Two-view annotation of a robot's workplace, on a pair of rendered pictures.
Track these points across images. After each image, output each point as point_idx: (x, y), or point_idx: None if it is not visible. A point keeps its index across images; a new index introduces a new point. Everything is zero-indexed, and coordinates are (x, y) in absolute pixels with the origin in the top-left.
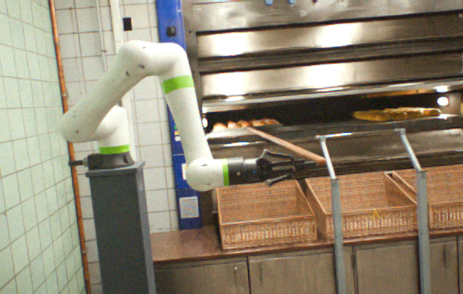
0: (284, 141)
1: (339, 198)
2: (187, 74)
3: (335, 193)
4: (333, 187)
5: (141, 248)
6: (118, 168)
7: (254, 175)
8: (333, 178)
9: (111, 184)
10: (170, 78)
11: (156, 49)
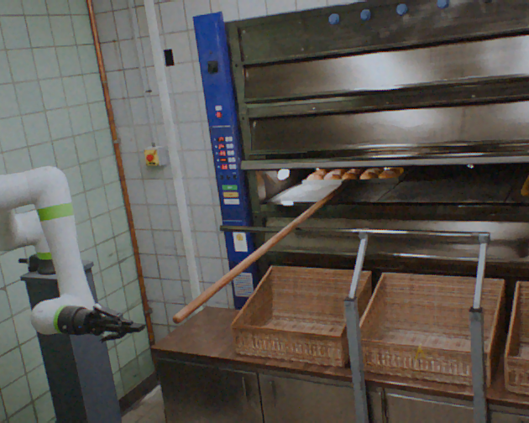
0: (259, 249)
1: (354, 326)
2: (54, 204)
3: (349, 317)
4: (346, 309)
5: (71, 356)
6: (46, 275)
7: (81, 330)
8: (349, 297)
9: (41, 290)
10: (38, 208)
11: (10, 185)
